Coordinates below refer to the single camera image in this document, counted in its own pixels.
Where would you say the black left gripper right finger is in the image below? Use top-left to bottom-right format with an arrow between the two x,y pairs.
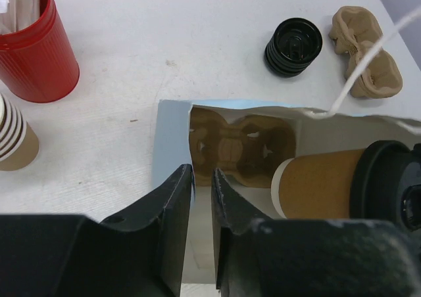
211,169 -> 420,296

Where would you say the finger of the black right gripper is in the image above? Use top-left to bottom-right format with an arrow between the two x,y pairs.
393,148 -> 420,231

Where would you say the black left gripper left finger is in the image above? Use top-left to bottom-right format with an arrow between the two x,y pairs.
1,164 -> 192,296

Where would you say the brown paper coffee cup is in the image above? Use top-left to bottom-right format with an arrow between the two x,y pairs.
270,149 -> 364,219

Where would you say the brown cardboard cup carrier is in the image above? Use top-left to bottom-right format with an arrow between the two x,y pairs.
189,108 -> 297,188

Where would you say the white and blue paper bag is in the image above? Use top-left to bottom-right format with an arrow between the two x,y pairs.
151,7 -> 421,285

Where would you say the black coffee cup lid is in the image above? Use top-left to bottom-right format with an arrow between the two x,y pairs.
349,141 -> 414,223

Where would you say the stack of paper cups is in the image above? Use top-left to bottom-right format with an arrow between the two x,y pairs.
1,94 -> 39,171

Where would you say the stack of black lids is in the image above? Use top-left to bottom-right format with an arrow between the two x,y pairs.
264,18 -> 323,78

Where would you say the red ribbed straw cup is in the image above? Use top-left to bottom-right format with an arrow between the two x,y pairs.
1,0 -> 80,103

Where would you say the bundle of wrapped straws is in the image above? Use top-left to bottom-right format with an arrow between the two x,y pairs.
1,0 -> 41,35

